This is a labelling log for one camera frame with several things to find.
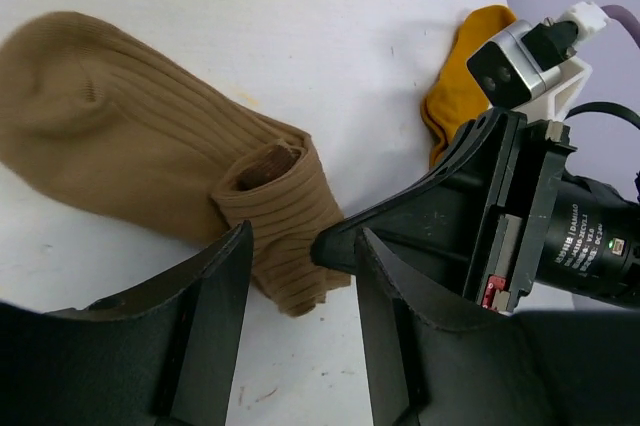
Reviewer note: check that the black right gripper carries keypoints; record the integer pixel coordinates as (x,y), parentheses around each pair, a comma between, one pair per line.
(439,224)

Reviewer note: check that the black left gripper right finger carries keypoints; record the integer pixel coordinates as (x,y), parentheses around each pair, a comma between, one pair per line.
(434,358)

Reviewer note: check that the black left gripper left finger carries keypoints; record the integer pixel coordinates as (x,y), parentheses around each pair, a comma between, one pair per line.
(160,353)

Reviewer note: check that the tan ribbed sock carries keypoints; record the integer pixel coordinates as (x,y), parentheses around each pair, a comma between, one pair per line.
(98,120)

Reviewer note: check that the mustard orange sock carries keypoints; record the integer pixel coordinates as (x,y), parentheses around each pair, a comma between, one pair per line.
(455,98)

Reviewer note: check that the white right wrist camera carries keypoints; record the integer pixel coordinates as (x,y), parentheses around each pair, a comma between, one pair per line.
(533,69)

